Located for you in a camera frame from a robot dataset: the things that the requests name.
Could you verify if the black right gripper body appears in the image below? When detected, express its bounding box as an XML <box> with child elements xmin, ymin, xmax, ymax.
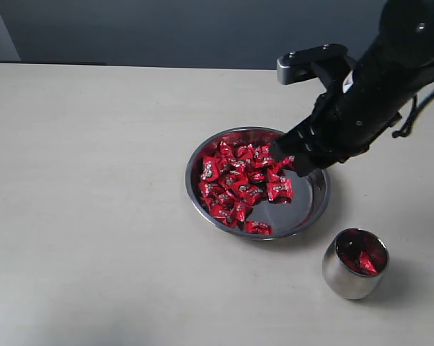
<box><xmin>310</xmin><ymin>86</ymin><xmax>403</xmax><ymax>169</ymax></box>

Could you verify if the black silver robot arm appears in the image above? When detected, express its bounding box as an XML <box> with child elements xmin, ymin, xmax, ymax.
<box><xmin>270</xmin><ymin>1</ymin><xmax>434</xmax><ymax>177</ymax></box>

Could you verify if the round steel plate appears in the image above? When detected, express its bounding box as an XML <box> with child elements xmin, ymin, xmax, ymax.
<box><xmin>185</xmin><ymin>127</ymin><xmax>331</xmax><ymax>241</ymax></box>

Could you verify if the shiny steel cup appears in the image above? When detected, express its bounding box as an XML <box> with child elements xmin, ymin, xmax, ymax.
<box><xmin>322</xmin><ymin>229</ymin><xmax>389</xmax><ymax>300</ymax></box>

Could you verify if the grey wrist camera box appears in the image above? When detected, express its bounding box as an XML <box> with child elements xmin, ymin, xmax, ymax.
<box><xmin>277</xmin><ymin>44</ymin><xmax>350</xmax><ymax>89</ymax></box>

